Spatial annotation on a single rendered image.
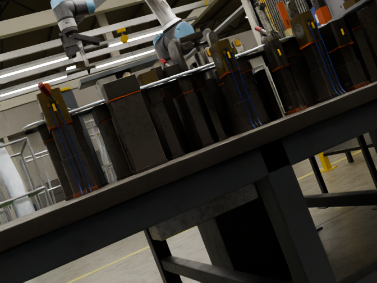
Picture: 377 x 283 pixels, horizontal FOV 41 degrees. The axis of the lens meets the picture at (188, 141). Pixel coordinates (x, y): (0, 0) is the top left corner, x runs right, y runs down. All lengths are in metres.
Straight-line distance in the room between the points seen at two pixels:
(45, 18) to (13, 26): 0.50
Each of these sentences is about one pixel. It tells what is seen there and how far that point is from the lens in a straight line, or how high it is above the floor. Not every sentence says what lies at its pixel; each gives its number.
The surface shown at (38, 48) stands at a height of 3.32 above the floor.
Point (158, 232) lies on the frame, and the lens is 1.46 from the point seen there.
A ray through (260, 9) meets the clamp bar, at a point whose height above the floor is 1.20.
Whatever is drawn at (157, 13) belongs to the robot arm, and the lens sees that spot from 2.61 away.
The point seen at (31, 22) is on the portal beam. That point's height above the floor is 3.37.
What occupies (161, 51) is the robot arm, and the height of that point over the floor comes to 1.24.
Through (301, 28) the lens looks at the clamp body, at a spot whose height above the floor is 0.99.
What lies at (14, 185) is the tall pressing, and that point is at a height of 1.15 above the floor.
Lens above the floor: 0.72
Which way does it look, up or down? 1 degrees up
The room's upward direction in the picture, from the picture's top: 21 degrees counter-clockwise
